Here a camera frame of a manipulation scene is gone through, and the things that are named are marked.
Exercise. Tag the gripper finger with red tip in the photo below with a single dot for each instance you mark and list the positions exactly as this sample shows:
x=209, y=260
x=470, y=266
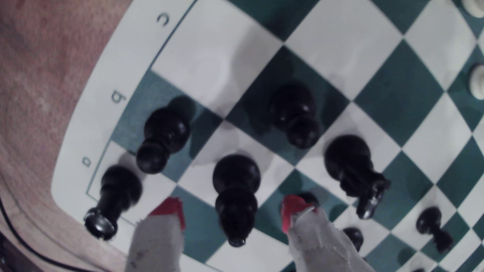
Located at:
x=155, y=245
x=317, y=245

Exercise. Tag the black bishop chess piece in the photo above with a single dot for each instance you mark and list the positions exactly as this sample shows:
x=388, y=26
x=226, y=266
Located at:
x=236, y=189

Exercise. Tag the black pawn chess piece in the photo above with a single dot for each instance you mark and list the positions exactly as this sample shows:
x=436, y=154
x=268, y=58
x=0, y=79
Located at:
x=295, y=113
x=354, y=236
x=310, y=198
x=430, y=221
x=164, y=132

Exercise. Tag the black rook chess piece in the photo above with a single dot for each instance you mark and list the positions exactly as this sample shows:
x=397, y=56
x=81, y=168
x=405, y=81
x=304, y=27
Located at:
x=117, y=192

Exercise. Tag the black knight chess piece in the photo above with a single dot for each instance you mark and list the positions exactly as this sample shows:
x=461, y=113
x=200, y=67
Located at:
x=349, y=162

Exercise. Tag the green and white chess mat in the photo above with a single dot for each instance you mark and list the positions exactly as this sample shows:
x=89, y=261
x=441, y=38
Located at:
x=227, y=56

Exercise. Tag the white pawn chess piece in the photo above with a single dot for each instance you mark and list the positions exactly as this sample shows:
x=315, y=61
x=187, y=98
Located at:
x=475, y=5
x=478, y=81

